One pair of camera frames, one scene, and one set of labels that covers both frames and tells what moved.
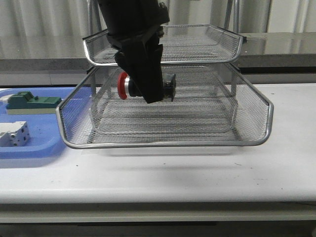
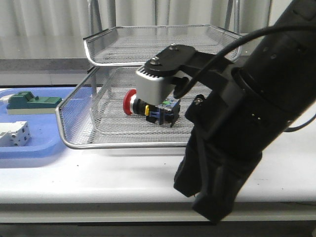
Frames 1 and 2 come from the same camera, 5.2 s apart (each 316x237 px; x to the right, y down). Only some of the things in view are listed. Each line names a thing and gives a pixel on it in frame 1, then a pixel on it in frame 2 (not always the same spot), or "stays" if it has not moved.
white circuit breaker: [15, 134] stays
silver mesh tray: [213, 105] stays
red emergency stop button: [126, 87] to [162, 113]
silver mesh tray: [201, 44] stays
